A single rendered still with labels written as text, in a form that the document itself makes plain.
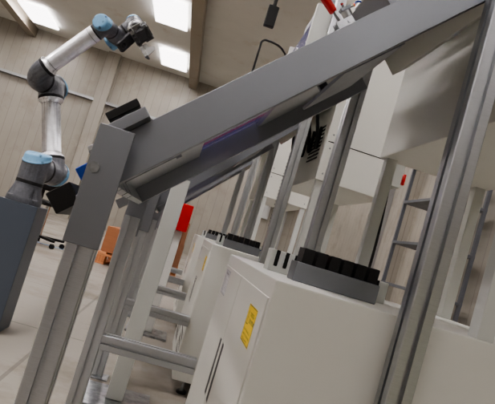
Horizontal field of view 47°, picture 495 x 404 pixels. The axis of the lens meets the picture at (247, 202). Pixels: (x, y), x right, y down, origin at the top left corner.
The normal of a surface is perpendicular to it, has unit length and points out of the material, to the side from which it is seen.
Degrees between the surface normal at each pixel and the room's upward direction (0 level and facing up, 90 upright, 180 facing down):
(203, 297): 90
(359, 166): 90
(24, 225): 90
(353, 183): 90
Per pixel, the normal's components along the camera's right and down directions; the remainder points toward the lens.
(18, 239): 0.11, -0.04
